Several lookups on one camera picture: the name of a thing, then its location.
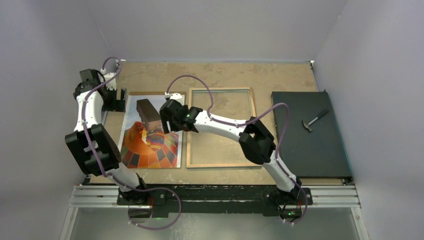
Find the blue wooden picture frame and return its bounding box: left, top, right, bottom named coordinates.
left=186, top=87, right=258, bottom=169

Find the hot air balloon photo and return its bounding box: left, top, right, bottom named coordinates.
left=118, top=95, right=183, bottom=169

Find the brown cardboard backing board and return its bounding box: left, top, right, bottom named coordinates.
left=127, top=91, right=187, bottom=99

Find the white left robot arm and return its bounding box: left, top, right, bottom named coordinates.
left=64, top=69, right=149, bottom=205

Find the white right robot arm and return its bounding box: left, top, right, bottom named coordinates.
left=159, top=98, right=302, bottom=204

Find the small black hammer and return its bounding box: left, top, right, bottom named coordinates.
left=302, top=108, right=330, bottom=132

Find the dark green flat box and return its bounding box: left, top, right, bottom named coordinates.
left=271, top=91, right=353, bottom=179

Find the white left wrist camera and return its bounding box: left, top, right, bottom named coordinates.
left=100, top=68, right=118, bottom=91

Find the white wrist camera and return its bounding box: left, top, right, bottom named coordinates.
left=100, top=68, right=118, bottom=91
left=164, top=92, right=184, bottom=101

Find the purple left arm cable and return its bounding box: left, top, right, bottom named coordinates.
left=81, top=56, right=182, bottom=231

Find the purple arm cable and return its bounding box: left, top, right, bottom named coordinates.
left=81, top=56, right=182, bottom=231
left=165, top=75, right=309, bottom=226

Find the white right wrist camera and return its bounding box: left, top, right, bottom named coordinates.
left=164, top=92, right=184, bottom=101

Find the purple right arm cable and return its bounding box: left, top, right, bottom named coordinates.
left=165, top=75, right=309, bottom=226

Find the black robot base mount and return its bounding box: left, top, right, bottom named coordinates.
left=117, top=184, right=313, bottom=218

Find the aluminium front rail frame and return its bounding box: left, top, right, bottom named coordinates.
left=59, top=185, right=370, bottom=240

